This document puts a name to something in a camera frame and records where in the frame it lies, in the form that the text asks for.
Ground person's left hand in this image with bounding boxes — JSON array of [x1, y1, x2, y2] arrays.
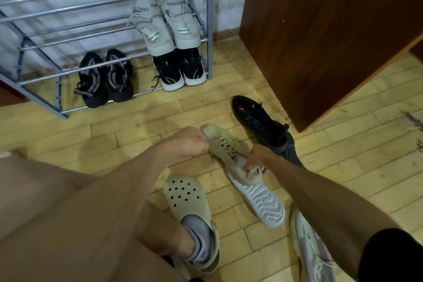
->
[[158, 126, 210, 162]]

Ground person's right hand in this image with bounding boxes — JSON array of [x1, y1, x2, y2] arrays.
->
[[243, 144, 277, 175]]

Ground beige knit sneaker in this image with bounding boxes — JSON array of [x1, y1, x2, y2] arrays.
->
[[227, 156, 286, 229], [200, 124, 253, 168]]

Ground person's right forearm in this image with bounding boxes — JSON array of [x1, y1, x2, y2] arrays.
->
[[264, 154, 402, 281]]

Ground person's left forearm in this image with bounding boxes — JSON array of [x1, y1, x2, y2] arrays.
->
[[0, 145, 170, 282]]

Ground black sneaker with orange marks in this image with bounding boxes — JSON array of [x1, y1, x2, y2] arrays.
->
[[277, 131, 306, 170], [231, 95, 290, 155]]

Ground beige perforated clog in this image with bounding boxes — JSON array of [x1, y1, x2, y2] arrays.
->
[[163, 174, 221, 275]]

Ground black sneaker with green stripes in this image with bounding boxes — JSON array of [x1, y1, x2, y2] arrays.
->
[[177, 47, 207, 87], [152, 50, 186, 92]]

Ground grey sock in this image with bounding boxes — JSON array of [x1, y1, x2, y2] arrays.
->
[[181, 214, 214, 264]]

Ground pale pink grey sneaker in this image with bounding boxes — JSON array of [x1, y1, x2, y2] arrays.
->
[[290, 208, 338, 282]]

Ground person's leg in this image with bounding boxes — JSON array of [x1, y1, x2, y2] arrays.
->
[[0, 152, 196, 282]]

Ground black grey knit sneaker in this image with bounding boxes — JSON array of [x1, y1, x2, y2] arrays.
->
[[73, 52, 110, 109], [105, 48, 135, 103]]

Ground beige high-top sneaker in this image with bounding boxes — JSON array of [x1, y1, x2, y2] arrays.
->
[[160, 0, 201, 50], [127, 0, 176, 57]]

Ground brown wooden cabinet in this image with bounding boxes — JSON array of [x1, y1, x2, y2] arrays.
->
[[239, 0, 423, 134]]

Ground black shirt sleeve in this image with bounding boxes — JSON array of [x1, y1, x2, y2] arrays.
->
[[358, 228, 423, 282]]

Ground grey metal shoe rack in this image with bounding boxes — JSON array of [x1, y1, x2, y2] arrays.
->
[[0, 0, 215, 120]]

